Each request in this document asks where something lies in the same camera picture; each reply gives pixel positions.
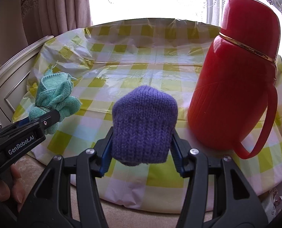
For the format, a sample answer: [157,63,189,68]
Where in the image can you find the person's left hand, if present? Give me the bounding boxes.
[0,165,25,205]

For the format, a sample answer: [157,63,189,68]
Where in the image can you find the white ornate dresser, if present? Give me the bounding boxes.
[0,35,54,130]

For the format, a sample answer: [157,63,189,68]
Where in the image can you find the purple knitted sock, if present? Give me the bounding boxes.
[112,85,179,167]

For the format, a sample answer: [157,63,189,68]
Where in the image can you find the beige patterned curtain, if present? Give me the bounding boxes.
[20,0,92,43]

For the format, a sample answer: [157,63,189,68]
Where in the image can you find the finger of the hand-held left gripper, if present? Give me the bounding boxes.
[37,110,61,136]
[13,111,51,127]

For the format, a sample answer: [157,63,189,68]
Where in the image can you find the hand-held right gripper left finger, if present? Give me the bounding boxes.
[18,126,114,228]

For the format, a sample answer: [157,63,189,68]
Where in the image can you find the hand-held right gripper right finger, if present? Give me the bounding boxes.
[170,133,268,228]

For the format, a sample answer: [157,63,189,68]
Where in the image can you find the red thermos flask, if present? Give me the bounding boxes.
[187,0,281,160]

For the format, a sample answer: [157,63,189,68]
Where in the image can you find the green towel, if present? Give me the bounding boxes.
[28,69,82,135]

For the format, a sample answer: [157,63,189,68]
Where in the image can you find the checked plastic tablecloth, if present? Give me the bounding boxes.
[11,17,282,213]

